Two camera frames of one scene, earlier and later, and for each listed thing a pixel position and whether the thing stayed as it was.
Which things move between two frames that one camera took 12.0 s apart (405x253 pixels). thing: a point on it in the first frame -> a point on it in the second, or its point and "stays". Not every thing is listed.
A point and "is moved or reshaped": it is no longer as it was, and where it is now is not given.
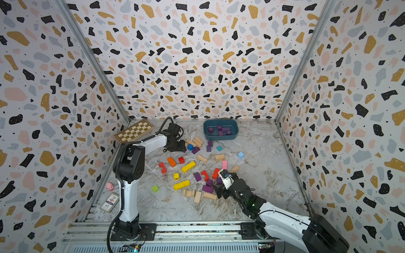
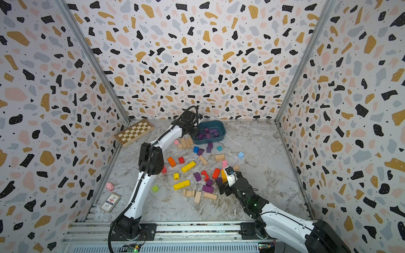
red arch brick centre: x=206 y=176 stays
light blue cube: x=241 y=155 stays
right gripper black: x=223 y=189 stays
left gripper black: x=182 y=147 -> x=195 y=134
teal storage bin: x=233 y=124 is moved or reshaped
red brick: x=215 y=173 stays
